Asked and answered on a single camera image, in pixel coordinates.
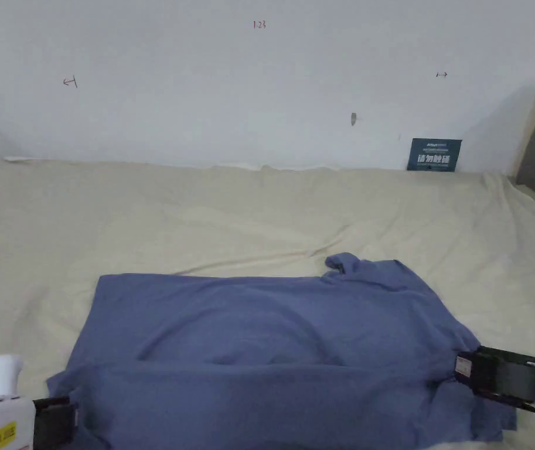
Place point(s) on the blue shirt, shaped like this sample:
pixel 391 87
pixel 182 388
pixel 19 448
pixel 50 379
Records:
pixel 267 347

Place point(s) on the bed with beige sheet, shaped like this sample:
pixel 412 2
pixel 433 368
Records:
pixel 164 220

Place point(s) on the dark blue sign card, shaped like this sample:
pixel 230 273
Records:
pixel 434 154

